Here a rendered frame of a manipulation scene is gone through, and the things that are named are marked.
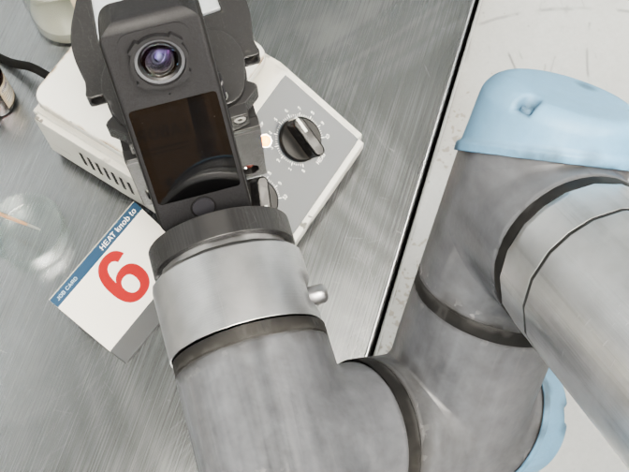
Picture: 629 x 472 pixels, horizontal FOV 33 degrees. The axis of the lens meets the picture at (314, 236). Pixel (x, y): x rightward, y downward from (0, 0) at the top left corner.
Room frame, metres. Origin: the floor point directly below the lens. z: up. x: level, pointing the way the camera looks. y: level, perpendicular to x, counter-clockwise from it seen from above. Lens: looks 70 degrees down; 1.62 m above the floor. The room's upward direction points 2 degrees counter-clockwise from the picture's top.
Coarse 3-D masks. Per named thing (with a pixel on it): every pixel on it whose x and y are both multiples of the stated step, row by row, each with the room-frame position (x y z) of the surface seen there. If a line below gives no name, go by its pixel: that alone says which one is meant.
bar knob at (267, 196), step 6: (252, 180) 0.28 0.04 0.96; (258, 180) 0.28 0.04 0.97; (264, 180) 0.28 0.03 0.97; (252, 186) 0.28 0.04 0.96; (258, 186) 0.28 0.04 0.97; (264, 186) 0.28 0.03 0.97; (270, 186) 0.28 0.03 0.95; (252, 192) 0.28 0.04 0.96; (258, 192) 0.27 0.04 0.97; (264, 192) 0.27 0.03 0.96; (270, 192) 0.28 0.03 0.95; (252, 198) 0.27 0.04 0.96; (258, 198) 0.27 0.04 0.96; (264, 198) 0.27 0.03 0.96; (270, 198) 0.27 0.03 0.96; (276, 198) 0.27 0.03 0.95; (252, 204) 0.27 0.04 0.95; (258, 204) 0.26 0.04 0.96; (264, 204) 0.26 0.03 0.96; (270, 204) 0.26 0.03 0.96; (276, 204) 0.27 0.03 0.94
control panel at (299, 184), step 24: (288, 96) 0.35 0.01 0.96; (264, 120) 0.33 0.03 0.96; (312, 120) 0.33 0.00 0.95; (336, 120) 0.34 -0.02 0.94; (336, 144) 0.32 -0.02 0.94; (288, 168) 0.30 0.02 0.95; (312, 168) 0.30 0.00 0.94; (336, 168) 0.30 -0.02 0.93; (288, 192) 0.28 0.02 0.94; (312, 192) 0.28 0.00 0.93; (288, 216) 0.26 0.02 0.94
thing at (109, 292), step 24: (144, 216) 0.27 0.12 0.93; (120, 240) 0.25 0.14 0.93; (144, 240) 0.25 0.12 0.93; (96, 264) 0.23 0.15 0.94; (120, 264) 0.24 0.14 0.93; (144, 264) 0.24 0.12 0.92; (96, 288) 0.22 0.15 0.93; (120, 288) 0.22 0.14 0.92; (144, 288) 0.22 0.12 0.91; (72, 312) 0.20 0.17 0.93; (96, 312) 0.20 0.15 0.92; (120, 312) 0.21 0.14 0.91
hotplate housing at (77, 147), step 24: (264, 72) 0.36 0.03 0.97; (288, 72) 0.37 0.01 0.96; (264, 96) 0.34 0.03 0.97; (312, 96) 0.35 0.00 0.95; (48, 120) 0.33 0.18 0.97; (72, 144) 0.32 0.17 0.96; (96, 144) 0.31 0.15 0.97; (360, 144) 0.32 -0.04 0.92; (96, 168) 0.31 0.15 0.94; (120, 168) 0.29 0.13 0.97; (312, 216) 0.27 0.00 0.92
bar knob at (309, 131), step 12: (288, 120) 0.33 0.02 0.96; (300, 120) 0.32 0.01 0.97; (288, 132) 0.32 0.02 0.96; (300, 132) 0.32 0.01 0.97; (312, 132) 0.32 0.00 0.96; (288, 144) 0.31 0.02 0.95; (300, 144) 0.31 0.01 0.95; (312, 144) 0.31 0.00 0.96; (288, 156) 0.30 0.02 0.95; (300, 156) 0.31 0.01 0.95; (312, 156) 0.30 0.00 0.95
